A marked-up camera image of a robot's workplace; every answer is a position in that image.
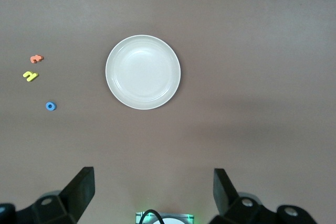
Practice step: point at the brown table cover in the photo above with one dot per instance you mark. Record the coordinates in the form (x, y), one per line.
(236, 51)

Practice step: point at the yellow letter h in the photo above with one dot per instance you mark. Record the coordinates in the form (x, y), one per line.
(31, 76)

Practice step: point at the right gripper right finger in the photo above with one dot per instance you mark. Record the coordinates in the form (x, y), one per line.
(231, 205)

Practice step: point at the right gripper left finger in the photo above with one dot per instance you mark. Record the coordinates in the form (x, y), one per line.
(68, 203)

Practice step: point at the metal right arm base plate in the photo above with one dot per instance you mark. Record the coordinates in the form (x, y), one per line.
(181, 214)

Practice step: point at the beige brown plate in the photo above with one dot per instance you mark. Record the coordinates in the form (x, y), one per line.
(143, 72)

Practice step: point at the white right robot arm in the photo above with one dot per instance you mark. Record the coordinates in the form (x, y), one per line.
(170, 222)

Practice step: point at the blue letter o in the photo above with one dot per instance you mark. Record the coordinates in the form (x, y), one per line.
(47, 106)

